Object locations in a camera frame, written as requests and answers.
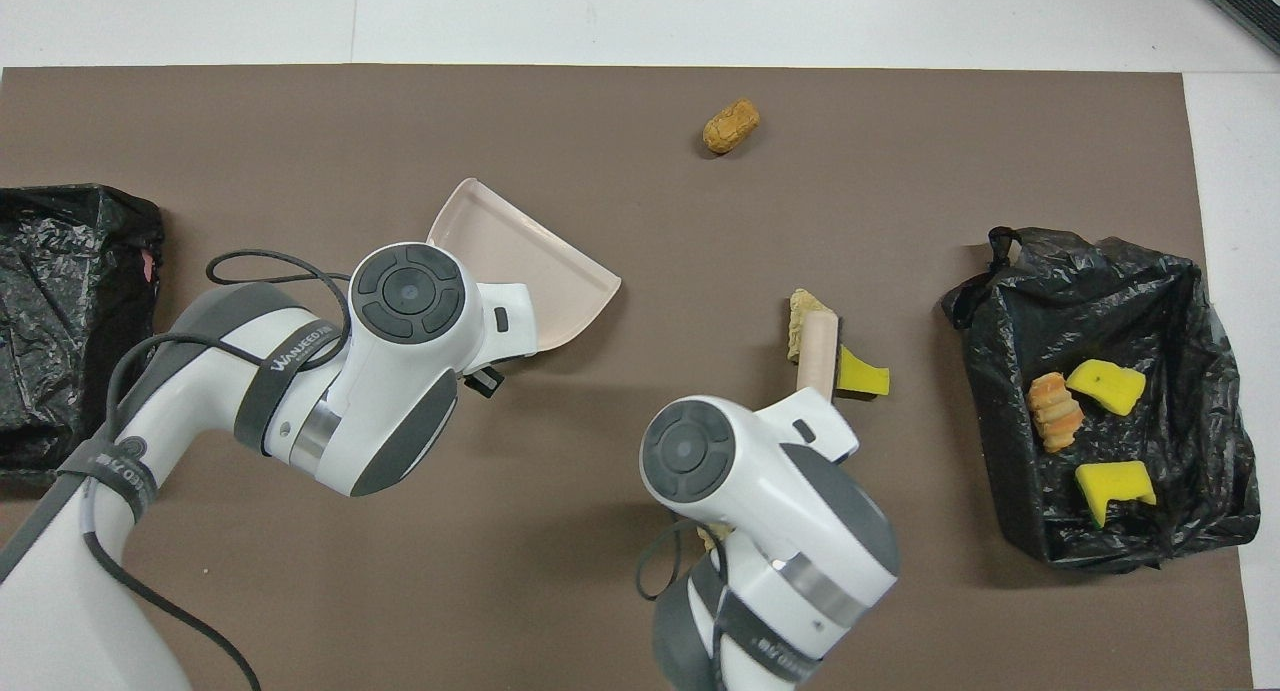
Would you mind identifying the beige plastic dustpan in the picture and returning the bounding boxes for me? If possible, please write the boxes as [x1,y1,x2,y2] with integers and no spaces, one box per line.
[427,177,622,353]

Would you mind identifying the beige brush black bristles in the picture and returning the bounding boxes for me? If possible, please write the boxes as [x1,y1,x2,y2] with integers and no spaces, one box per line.
[792,309,846,404]

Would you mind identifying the orange-brown sponge lump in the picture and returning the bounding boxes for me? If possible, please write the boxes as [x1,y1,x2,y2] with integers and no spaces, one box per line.
[702,98,761,156]

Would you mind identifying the small yellow sponge wedge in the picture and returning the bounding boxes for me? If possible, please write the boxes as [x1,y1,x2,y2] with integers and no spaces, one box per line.
[836,344,891,397]

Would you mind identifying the yellow sponge piece dark dot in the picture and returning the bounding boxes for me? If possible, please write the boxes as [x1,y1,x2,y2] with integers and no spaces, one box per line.
[1064,358,1148,417]

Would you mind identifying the notched yellow green sponge piece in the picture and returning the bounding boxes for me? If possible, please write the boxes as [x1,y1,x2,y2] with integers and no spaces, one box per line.
[1074,460,1158,529]

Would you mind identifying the black bag bin pink mark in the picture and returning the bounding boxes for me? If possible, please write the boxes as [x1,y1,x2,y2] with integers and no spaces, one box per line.
[0,183,166,477]

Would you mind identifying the black bag-lined bin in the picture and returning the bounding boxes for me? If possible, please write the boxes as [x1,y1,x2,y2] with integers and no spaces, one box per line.
[941,226,1261,573]

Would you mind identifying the brown table mat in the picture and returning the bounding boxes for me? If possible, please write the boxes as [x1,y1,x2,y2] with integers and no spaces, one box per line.
[0,64,1254,691]

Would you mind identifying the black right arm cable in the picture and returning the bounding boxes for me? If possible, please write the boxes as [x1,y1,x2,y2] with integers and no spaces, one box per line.
[636,518,723,691]

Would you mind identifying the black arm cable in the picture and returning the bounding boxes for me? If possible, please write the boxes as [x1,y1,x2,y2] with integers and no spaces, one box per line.
[80,249,353,691]
[636,518,723,691]

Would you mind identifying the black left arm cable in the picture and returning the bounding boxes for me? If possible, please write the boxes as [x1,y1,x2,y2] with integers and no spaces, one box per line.
[80,249,353,691]

